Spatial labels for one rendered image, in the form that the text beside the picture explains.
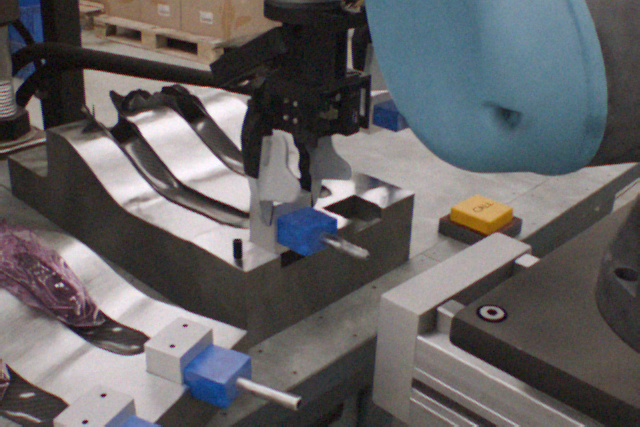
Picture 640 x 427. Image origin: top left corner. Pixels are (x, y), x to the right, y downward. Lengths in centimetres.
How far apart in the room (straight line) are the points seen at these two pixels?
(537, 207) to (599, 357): 74
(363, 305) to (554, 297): 44
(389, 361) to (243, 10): 438
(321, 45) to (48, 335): 34
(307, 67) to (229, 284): 22
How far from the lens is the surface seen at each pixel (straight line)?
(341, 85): 68
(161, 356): 66
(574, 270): 48
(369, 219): 89
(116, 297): 76
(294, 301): 81
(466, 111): 27
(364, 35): 98
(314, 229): 74
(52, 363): 70
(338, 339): 81
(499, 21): 25
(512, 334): 41
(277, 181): 72
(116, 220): 91
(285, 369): 76
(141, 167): 95
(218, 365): 65
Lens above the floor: 126
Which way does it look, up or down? 24 degrees down
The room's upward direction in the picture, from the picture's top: 2 degrees clockwise
